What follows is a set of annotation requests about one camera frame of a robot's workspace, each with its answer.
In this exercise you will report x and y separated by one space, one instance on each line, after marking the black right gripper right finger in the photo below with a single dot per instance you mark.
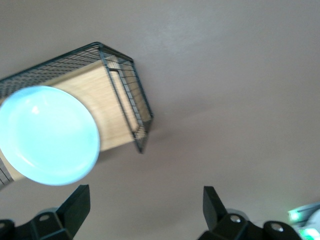
217 212

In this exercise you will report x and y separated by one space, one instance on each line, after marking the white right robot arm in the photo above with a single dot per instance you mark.
312 232

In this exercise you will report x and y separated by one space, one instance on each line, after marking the light blue round plate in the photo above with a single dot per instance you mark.
50 140

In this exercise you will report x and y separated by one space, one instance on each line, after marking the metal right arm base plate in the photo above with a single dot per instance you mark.
300 213

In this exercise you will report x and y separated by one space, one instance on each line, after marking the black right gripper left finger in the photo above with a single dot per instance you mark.
72 207

